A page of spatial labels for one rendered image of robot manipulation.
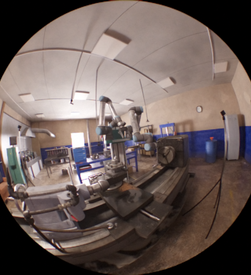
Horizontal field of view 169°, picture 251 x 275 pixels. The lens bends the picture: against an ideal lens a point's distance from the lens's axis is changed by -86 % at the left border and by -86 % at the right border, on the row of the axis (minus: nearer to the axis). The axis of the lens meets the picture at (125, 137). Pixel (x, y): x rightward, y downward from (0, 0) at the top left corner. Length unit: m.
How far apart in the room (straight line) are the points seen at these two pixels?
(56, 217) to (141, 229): 0.49
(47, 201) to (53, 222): 0.14
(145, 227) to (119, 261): 0.55
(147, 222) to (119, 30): 2.55
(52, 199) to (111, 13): 2.31
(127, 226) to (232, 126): 4.38
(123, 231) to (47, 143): 7.64
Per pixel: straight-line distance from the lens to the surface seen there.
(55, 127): 7.78
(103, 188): 0.61
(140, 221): 0.64
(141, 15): 2.06
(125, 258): 1.03
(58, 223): 0.64
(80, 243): 0.68
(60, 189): 0.41
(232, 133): 4.39
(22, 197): 0.42
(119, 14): 2.00
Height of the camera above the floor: 1.42
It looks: level
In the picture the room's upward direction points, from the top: 6 degrees counter-clockwise
